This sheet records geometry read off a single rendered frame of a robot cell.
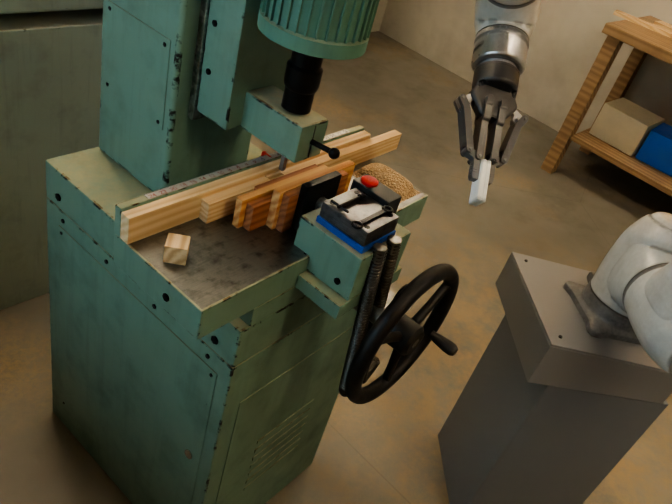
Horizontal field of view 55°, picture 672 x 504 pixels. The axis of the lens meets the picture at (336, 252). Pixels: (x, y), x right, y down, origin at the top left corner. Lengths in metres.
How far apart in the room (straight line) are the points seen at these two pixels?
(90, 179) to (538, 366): 1.00
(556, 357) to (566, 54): 3.23
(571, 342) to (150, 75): 0.99
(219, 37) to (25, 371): 1.24
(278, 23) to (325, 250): 0.35
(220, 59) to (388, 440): 1.29
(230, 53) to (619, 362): 1.01
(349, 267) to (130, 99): 0.54
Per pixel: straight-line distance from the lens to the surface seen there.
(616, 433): 1.72
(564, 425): 1.64
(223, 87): 1.14
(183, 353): 1.22
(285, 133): 1.10
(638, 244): 1.48
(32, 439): 1.90
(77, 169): 1.38
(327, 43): 0.99
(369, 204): 1.05
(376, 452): 1.99
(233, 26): 1.10
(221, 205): 1.09
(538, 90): 4.58
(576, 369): 1.49
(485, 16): 1.16
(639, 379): 1.58
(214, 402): 1.22
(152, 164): 1.29
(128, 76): 1.28
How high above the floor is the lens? 1.55
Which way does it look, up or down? 36 degrees down
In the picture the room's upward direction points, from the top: 17 degrees clockwise
